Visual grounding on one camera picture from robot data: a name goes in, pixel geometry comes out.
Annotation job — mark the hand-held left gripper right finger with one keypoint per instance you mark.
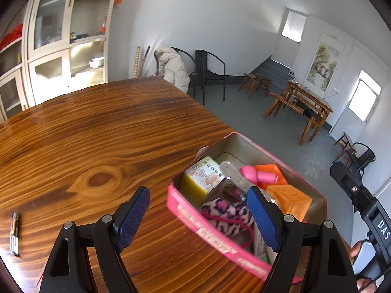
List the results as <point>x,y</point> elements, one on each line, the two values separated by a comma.
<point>264,219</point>

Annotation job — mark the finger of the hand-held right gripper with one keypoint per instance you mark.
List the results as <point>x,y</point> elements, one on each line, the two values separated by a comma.
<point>346,180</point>

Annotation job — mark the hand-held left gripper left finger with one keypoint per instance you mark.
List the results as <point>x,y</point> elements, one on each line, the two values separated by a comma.
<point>134,216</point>

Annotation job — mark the pink patterned fabric pouch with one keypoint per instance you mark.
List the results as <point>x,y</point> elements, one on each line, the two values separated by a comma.
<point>223,210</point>

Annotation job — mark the pink tin box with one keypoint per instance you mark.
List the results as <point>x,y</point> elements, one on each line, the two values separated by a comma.
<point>186,210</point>

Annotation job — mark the dark stick with gold bands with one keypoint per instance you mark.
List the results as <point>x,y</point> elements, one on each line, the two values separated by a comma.
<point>13,233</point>

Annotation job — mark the beige cabinet with red items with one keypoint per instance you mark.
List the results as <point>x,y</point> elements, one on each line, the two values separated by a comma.
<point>12,82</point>

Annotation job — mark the person's right hand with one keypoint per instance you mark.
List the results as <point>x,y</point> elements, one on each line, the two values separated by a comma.
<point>365,284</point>

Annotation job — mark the black metal armchair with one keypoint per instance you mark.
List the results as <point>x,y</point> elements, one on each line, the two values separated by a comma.
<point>363,157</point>

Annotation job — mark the small wooden stool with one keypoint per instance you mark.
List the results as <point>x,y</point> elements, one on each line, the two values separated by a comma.
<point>345,142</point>

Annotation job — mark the pink plastic toy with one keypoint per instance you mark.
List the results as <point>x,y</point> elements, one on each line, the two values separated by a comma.
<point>253,174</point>

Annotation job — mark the clear plastic bottle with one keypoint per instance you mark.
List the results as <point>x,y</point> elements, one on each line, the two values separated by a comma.
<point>233,171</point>

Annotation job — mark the yellow medicine box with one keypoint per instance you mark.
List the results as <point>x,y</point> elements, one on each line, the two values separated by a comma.
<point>198,180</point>

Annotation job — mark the small black object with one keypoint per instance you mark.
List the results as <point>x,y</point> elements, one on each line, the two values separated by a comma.
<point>307,113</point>

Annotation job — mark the large door window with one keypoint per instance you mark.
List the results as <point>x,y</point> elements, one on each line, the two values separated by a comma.
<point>365,96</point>

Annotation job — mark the wooden side table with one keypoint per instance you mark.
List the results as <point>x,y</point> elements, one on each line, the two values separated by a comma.
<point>308,94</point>

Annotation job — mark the wooden bench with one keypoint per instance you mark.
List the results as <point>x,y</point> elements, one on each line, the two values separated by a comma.
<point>284,100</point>

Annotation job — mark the hanging scroll painting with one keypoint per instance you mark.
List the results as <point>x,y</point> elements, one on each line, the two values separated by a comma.
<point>323,64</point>

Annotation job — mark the grey stairs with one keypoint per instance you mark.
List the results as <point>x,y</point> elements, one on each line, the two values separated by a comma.
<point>272,70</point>

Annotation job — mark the bamboo stick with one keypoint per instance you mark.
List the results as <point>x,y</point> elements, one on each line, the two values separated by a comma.
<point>136,62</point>

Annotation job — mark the beige padded coat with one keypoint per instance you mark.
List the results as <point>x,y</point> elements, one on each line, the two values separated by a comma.
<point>174,67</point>

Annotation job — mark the dark wooden stick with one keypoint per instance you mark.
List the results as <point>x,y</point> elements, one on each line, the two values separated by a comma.
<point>145,61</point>

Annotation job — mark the white bowl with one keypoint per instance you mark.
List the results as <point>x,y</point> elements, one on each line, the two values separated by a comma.
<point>97,62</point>

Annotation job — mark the black wicker chair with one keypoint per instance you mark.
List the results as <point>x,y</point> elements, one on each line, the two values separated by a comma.
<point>210,67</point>

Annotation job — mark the high door window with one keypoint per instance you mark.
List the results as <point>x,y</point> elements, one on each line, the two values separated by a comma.
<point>293,26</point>

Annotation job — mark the beige cabinet with bowl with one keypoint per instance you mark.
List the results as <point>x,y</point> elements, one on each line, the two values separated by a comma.
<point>61,67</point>

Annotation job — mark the black chair with coat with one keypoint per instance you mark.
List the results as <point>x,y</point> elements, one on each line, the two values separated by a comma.
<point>191,59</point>

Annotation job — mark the dark shelf clutter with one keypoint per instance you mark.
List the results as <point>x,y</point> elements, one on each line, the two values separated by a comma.
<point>79,35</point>

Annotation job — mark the orange drink bottle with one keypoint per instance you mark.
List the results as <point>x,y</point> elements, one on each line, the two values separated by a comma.
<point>104,26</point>

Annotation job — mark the red packets pile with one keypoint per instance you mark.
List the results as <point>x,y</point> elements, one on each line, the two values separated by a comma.
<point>13,35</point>

